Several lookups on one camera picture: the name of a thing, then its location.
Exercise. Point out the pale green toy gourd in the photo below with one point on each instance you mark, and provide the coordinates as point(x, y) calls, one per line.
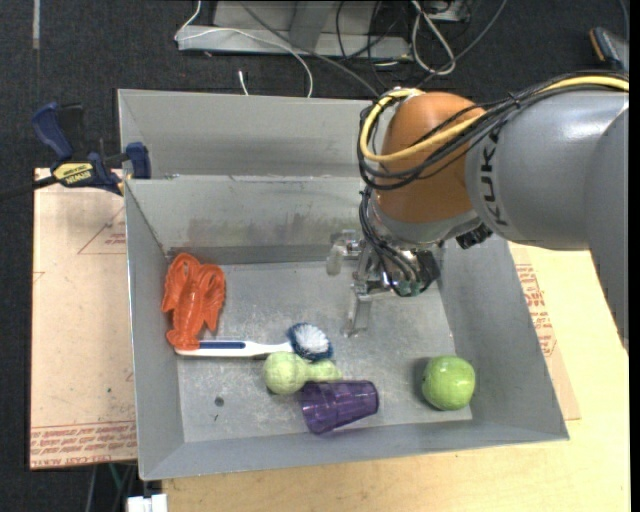
point(282, 374)

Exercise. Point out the white and blue brush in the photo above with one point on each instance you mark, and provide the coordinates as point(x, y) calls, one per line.
point(225, 347)

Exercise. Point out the black cylinder on white bracket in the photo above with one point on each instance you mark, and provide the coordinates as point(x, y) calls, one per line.
point(474, 236)

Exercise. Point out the green apple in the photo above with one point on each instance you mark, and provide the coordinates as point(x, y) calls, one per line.
point(447, 382)

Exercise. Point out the grey metal bin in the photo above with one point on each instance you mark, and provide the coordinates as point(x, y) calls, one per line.
point(280, 300)

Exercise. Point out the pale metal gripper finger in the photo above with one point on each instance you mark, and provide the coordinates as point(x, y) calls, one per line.
point(359, 315)
point(336, 260)

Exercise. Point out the brown cardboard board red print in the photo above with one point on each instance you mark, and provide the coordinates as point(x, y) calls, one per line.
point(80, 310)

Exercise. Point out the purple plastic cup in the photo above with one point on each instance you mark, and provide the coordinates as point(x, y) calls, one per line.
point(337, 406)

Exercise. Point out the orange toy lobster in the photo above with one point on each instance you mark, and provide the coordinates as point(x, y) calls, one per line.
point(192, 300)

